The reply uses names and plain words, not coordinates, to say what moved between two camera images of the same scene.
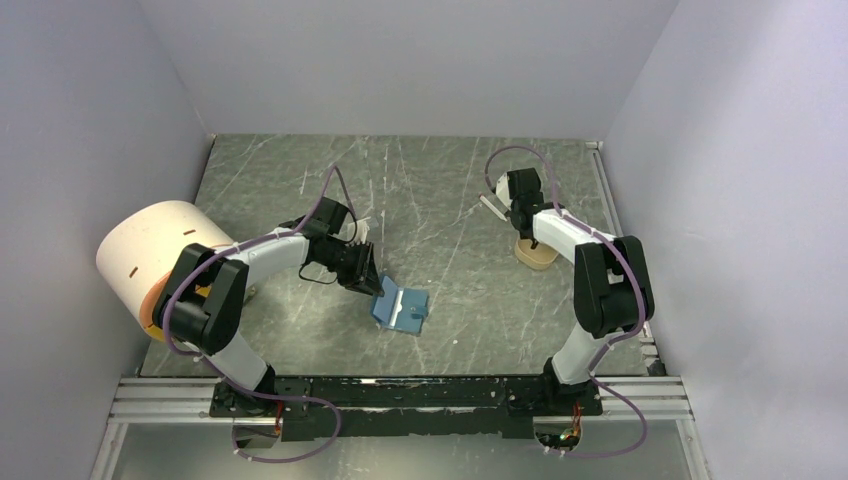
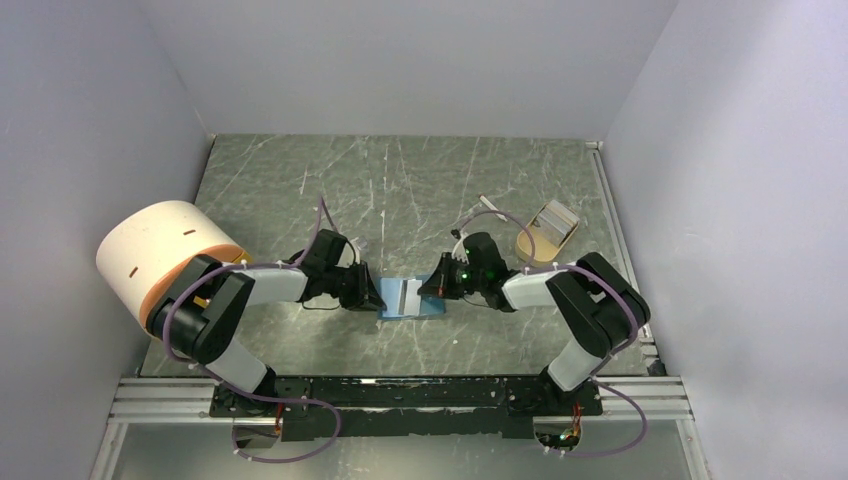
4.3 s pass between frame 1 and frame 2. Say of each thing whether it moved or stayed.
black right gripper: moved
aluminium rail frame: stayed
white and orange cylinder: stayed
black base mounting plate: stayed
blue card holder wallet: moved
